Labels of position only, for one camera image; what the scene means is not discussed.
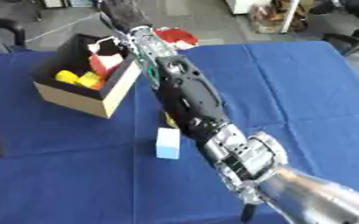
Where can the black office chair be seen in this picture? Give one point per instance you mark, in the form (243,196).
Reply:
(353,36)

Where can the silver and black right robot arm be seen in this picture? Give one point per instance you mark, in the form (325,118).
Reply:
(198,96)

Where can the white post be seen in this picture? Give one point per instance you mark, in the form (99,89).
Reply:
(290,16)

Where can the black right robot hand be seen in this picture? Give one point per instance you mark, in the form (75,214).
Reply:
(124,13)

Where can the light blue rectangular block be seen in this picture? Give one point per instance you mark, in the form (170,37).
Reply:
(168,144)

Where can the yellow block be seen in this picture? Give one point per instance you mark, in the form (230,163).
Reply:
(66,76)
(89,79)

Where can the black and tan cardboard box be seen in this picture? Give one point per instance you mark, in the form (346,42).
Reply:
(80,100)

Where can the red and white block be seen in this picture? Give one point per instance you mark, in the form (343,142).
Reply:
(105,62)

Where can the small yellow toy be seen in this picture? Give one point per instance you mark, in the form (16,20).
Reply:
(170,121)

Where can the black chair with armrest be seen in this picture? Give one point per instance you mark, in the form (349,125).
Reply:
(1,27)

